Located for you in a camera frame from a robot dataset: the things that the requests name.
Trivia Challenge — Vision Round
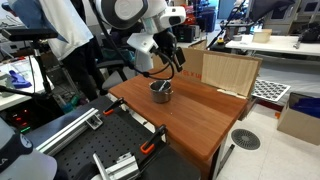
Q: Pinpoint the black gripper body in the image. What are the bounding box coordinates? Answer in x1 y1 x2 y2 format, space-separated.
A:
153 29 186 72

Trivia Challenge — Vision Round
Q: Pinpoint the black Expo dry-erase marker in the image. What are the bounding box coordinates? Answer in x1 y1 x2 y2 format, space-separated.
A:
159 81 167 91

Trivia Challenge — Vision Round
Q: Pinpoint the grey robot base cover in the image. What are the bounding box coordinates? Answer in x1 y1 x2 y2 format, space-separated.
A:
0 120 57 180

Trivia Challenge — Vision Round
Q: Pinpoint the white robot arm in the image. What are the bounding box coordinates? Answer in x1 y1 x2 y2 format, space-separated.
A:
92 0 186 63

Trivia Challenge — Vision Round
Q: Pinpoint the silver metal pot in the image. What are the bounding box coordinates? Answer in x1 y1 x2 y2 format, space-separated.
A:
149 80 173 104

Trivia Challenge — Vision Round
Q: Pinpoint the grey office chair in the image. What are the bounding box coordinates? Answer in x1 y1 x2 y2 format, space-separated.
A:
97 48 137 90

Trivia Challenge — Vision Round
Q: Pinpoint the black orange clamp far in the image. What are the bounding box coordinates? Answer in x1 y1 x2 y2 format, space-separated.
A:
102 97 126 116

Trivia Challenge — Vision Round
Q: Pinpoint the black orange clamp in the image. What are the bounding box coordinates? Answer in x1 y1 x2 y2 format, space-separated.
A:
140 124 167 155
102 97 126 116

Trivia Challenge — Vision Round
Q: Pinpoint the black orange clamp near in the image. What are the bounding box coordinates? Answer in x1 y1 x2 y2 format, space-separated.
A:
140 124 167 155

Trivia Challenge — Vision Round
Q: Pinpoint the black perforated breadboard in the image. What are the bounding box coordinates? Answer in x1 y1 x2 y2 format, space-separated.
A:
54 114 166 180

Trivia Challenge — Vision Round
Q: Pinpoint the small wooden box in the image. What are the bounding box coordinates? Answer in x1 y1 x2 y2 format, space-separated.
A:
252 29 272 43

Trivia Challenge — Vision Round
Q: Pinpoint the person in white shirt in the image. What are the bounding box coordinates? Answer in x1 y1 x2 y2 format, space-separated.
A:
7 0 107 101

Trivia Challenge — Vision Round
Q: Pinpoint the white background table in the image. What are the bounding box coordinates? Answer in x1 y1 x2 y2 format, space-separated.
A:
226 35 320 57

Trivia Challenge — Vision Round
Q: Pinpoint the checkerboard calibration board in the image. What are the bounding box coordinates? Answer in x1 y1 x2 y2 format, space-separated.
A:
252 79 290 102

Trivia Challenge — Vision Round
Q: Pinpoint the round floor drain grate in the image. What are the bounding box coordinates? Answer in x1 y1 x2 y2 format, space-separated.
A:
231 129 261 150

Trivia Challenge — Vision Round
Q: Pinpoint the blue glove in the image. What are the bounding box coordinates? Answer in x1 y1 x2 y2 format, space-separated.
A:
9 70 32 89

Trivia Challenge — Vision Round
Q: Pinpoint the cardboard box with blue contents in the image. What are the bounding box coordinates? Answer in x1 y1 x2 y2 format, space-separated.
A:
277 92 320 145

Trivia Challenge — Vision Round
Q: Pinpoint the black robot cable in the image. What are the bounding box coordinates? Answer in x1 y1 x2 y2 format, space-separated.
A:
89 0 178 81

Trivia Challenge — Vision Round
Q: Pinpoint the long aluminium extrusion rail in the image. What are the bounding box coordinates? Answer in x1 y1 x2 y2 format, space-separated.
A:
36 108 103 156

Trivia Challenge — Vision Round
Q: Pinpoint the short aluminium extrusion bracket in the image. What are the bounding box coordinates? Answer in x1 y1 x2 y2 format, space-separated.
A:
91 152 140 180

